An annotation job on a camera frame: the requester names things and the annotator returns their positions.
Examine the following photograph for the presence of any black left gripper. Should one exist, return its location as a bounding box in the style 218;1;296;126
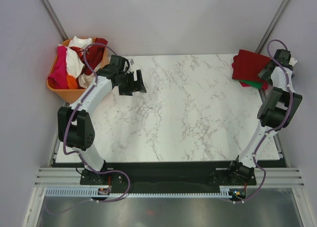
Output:
116;70;146;96

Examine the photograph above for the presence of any dark red t-shirt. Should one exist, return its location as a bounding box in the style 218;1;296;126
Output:
232;49;270;83

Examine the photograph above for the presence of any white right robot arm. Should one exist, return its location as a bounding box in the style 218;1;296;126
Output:
225;49;303;184

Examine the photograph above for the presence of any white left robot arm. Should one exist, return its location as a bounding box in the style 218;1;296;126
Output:
57;55;147;184

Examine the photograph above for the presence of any pink folded t-shirt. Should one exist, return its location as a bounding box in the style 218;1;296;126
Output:
237;80;268;91

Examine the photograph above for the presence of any green folded t-shirt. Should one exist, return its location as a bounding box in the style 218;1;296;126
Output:
241;79;265;90

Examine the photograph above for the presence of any cream t-shirt in basket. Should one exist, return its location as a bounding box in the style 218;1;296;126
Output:
77;66;95;89

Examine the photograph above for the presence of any dark red shirt in basket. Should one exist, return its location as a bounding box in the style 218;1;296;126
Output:
69;37;108;75

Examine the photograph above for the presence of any orange t-shirt in basket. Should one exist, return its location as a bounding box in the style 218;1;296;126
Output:
66;74;78;90

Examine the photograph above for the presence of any white t-shirt in basket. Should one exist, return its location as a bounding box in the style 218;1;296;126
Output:
66;36;93;79

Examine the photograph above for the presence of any pink t-shirt in basket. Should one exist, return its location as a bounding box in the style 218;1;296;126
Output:
48;45;68;90

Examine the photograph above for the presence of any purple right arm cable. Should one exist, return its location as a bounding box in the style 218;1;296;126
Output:
227;40;294;205

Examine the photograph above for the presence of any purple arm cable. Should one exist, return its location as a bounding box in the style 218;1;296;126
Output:
44;43;132;217
227;40;294;205

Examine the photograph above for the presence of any aluminium frame post right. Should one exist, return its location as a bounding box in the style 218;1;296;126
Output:
255;0;291;53

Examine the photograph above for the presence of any aluminium frame post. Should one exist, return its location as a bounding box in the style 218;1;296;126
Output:
255;0;291;53
39;0;68;41

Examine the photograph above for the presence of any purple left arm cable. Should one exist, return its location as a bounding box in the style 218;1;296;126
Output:
44;43;132;217

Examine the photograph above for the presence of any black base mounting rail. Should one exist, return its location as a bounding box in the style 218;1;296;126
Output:
53;159;287;193

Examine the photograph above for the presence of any white slotted cable duct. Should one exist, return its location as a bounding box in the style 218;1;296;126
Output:
45;187;232;198

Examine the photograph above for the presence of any aluminium frame post left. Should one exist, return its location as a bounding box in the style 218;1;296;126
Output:
39;0;68;41

